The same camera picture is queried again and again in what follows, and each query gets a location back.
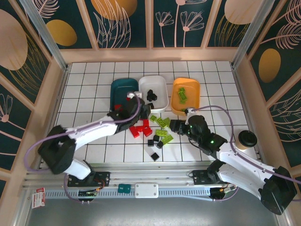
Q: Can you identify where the teal plastic container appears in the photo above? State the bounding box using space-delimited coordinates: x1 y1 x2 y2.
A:
110 78 140 113

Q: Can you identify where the aluminium mounting rail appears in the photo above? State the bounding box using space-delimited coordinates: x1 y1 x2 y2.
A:
23 161 238 189

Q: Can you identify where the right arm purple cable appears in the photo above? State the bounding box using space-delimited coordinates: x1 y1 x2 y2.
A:
185 105 301 203

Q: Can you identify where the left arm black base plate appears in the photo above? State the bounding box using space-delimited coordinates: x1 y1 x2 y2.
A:
67 171 111 188

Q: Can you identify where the white plastic container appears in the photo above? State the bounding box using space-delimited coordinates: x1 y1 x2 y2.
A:
138 75 169 113

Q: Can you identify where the orange plastic container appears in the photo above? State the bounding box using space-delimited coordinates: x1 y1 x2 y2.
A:
171 77 201 116

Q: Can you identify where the white slotted cable duct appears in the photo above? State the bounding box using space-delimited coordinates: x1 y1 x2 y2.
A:
44 189 214 200

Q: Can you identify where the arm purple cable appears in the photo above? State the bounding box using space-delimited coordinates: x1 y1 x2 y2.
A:
185 105 301 203
24 96 142 203

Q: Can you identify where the aluminium frame post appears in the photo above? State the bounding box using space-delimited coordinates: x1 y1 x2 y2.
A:
231 0 275 69
19 0 69 72

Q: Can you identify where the black controller board with wires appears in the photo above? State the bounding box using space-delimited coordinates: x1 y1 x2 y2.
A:
78 187 106 199
210 185 238 196

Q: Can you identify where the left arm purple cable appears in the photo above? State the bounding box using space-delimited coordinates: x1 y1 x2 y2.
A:
24 96 142 203

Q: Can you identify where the black round cap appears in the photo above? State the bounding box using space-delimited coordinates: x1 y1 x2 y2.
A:
236 129 258 151

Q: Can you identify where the red and white carton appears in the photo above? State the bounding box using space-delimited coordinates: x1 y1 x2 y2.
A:
32 187 47 210

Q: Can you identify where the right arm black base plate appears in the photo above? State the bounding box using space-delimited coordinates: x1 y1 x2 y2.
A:
192 169 226 187

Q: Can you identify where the white plastic junction box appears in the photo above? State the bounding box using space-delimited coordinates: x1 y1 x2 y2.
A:
135 182 159 199

